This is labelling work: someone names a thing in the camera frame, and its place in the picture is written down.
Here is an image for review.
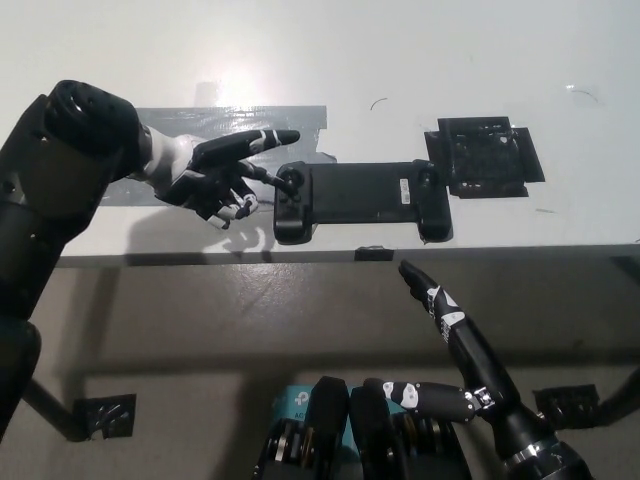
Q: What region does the black phone game controller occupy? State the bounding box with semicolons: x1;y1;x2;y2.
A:
272;159;454;246

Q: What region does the small black tape strip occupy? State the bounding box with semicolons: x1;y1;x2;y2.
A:
354;244;395;263

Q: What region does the black table leg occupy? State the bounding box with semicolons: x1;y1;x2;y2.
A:
19;374;87;444
597;359;640;427

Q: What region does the black tape square patch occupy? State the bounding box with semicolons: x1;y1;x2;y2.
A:
423;115;547;201

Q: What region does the teal router box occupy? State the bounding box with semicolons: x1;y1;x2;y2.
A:
276;384;402;451

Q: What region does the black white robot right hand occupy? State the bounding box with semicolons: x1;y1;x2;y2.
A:
362;259;557;464

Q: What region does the grey duct tape patch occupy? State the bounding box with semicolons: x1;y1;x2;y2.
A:
98;104;342;209

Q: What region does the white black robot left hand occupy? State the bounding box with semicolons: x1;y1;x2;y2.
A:
130;127;301;231

